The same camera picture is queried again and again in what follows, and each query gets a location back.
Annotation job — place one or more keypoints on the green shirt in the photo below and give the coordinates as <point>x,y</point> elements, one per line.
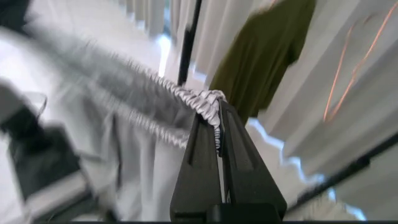
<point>258,62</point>

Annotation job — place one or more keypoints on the pale grey garment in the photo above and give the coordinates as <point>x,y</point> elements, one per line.
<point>140,84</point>

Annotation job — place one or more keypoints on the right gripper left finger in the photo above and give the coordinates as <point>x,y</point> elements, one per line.
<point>196,180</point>

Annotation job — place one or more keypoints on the black clothes rack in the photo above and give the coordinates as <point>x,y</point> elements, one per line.
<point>187,56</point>

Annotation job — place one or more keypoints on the white curtain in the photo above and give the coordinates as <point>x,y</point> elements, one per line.
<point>311,77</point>

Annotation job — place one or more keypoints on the pink clothes hanger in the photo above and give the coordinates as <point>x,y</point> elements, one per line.
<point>340,62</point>

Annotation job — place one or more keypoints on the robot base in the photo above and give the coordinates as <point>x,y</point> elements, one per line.
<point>46,161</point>

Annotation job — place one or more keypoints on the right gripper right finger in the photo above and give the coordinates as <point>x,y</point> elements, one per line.
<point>255,186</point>

